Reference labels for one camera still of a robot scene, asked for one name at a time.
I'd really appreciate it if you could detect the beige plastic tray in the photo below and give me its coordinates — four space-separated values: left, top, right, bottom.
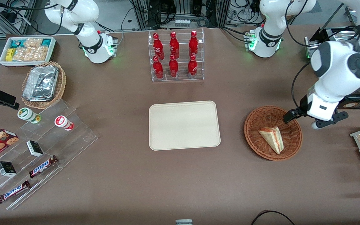
149 100 221 151

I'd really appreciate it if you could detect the green lidded cup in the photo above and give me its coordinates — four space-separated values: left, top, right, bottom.
17 107 42 124

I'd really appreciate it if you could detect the black table cable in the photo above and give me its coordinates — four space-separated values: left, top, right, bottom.
250 210 296 225

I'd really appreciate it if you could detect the white rectangular snack bin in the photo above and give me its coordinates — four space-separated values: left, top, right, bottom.
0 36 57 67

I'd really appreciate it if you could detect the clear acrylic step display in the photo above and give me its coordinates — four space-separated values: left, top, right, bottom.
0 99 99 211

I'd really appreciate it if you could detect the clear bag of crackers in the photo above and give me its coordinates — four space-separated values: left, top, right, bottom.
12 46 49 62

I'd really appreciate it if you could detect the aluminium foil container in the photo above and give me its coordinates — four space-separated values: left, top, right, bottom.
22 65 59 102

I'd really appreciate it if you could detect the black clamp mount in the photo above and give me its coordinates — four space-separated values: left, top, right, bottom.
0 84 20 110

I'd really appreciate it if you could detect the snickers bar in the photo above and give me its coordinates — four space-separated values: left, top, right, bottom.
0 180 31 204
28 155 59 179

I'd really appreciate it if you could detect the triangular sandwich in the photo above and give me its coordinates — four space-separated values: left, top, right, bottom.
258 126 284 155

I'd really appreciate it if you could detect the red lidded cup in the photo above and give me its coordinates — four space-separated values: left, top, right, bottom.
54 115 74 131

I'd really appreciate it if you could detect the red cola bottle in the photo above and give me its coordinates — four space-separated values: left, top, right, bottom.
168 54 179 78
152 33 165 60
152 56 164 79
169 31 180 59
187 54 198 79
188 30 199 57

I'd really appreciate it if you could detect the clear acrylic bottle rack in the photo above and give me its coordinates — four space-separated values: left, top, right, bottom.
148 28 205 83

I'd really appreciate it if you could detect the light wicker basket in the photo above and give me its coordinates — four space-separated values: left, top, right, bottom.
21 61 67 110

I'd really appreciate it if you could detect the yellow snack packet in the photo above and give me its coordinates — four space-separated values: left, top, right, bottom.
5 48 17 62

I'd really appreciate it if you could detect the small clear cracker bag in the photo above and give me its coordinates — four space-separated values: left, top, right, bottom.
23 38 43 48

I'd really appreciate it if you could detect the small black box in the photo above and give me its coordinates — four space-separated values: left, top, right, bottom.
0 161 17 178
26 140 44 157

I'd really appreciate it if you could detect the brown round wicker basket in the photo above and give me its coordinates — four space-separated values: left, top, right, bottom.
244 106 303 161

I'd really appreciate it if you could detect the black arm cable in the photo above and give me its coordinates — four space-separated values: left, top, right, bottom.
285 0 312 110

